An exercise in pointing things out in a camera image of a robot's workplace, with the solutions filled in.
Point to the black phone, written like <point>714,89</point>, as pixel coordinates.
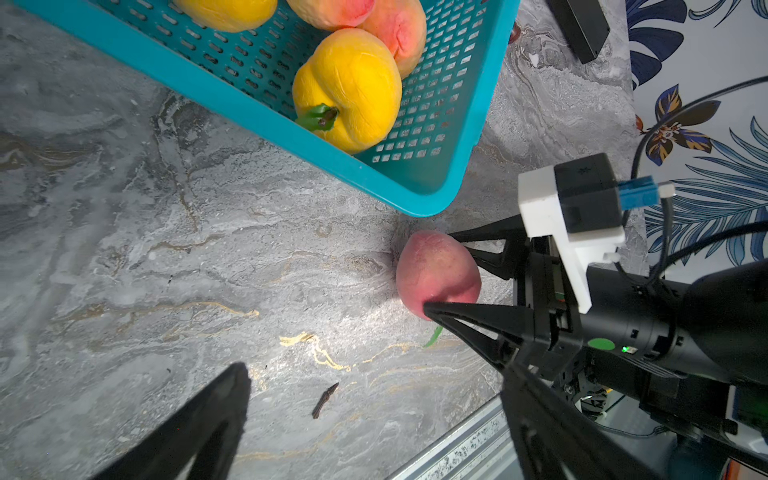
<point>584,26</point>

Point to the teal plastic basket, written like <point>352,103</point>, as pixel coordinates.
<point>248,77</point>

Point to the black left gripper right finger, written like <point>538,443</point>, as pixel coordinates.
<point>553,440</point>

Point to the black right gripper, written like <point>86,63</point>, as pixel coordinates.
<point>631,335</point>

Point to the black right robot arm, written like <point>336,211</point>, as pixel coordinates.
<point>694,356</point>

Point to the orange pink peach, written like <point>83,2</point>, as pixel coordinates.
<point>402,26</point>
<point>332,15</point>

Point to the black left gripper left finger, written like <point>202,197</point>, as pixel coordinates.
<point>203,436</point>

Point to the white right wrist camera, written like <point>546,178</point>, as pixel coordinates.
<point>580,205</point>

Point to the yellow peach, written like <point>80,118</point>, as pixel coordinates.
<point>229,15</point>
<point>349,91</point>

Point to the yellow peach front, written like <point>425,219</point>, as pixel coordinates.
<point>349,91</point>

